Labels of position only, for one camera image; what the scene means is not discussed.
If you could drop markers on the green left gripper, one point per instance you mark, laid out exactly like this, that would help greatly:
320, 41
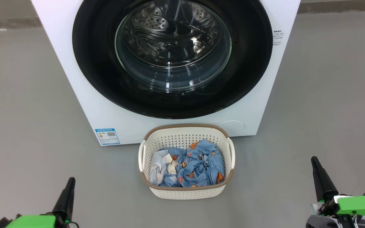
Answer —
33, 222

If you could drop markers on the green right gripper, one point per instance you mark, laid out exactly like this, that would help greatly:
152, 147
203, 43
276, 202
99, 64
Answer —
356, 205

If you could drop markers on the blue garment with white lining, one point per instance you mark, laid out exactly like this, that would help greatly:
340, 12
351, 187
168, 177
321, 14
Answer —
158, 167

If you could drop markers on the blue garment with orange print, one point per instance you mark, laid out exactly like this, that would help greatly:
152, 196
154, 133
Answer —
208, 164

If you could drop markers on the round black glass washer door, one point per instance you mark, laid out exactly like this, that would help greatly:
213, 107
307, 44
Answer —
100, 79

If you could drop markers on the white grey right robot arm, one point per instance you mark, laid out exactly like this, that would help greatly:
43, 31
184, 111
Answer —
318, 222

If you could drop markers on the white front-load washing machine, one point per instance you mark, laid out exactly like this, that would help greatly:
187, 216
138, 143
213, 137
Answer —
62, 63

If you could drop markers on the perforated steel washer drum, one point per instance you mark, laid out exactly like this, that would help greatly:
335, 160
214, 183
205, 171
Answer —
169, 34

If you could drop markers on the blue energy label sticker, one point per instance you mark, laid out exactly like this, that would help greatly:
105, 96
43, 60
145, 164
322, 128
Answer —
101, 139

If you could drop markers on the round drain filter cover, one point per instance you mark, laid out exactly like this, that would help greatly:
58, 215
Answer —
233, 125

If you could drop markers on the cream perforated laundry basket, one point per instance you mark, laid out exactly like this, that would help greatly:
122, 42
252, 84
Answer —
185, 191

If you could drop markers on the printed text label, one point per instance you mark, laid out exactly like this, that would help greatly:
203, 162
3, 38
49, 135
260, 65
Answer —
277, 38

